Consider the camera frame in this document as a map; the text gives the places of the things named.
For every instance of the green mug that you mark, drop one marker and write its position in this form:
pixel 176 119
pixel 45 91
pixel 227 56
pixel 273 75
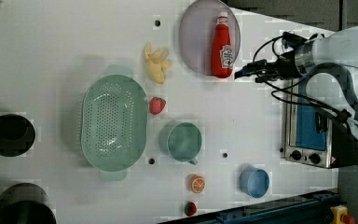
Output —
pixel 181 140

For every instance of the blue metal rail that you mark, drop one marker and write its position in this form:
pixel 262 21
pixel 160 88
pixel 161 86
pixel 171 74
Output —
pixel 310 208

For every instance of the green perforated colander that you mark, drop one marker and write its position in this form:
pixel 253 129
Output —
pixel 114 123

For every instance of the red plush strawberry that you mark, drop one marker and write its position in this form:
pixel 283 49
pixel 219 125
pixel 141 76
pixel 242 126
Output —
pixel 156 105

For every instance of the yellow plush banana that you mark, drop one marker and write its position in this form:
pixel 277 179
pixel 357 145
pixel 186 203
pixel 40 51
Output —
pixel 156 63

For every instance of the grey round plate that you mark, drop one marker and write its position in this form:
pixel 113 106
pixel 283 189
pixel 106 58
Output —
pixel 196 33

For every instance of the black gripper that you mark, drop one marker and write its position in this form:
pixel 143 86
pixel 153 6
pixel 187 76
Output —
pixel 284 68

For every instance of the plush orange slice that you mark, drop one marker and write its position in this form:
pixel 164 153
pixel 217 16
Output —
pixel 197 183

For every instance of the black round pot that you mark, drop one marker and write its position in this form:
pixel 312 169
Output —
pixel 17 135

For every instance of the yellow red emergency button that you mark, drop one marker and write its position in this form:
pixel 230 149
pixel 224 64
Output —
pixel 341 215

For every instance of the silver toaster oven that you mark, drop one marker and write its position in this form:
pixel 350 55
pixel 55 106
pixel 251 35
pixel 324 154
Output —
pixel 312 138

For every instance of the dark round pot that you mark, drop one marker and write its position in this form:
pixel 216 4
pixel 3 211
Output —
pixel 25 203

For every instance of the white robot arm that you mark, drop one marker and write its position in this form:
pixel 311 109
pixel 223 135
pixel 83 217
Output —
pixel 319 71

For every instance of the red plush ketchup bottle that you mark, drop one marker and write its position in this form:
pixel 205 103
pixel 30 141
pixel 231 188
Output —
pixel 222 53

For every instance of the small red plush fruit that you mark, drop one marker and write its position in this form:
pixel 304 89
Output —
pixel 190 209

